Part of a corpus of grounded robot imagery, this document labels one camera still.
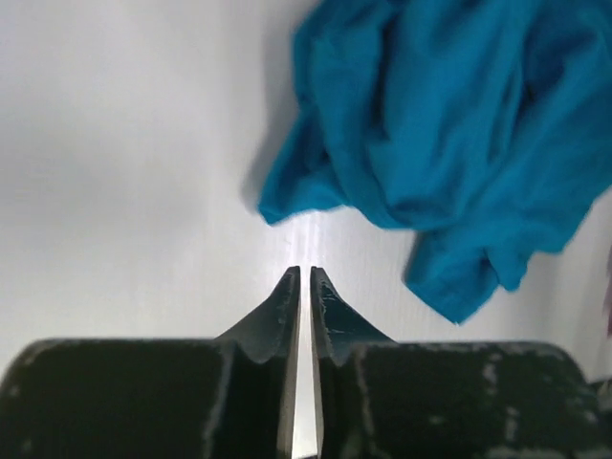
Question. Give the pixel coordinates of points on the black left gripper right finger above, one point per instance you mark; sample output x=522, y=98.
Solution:
x=379, y=398

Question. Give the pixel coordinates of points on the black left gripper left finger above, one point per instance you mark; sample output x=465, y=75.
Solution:
x=228, y=397

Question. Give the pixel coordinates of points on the teal t shirt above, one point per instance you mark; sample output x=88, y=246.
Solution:
x=485, y=126

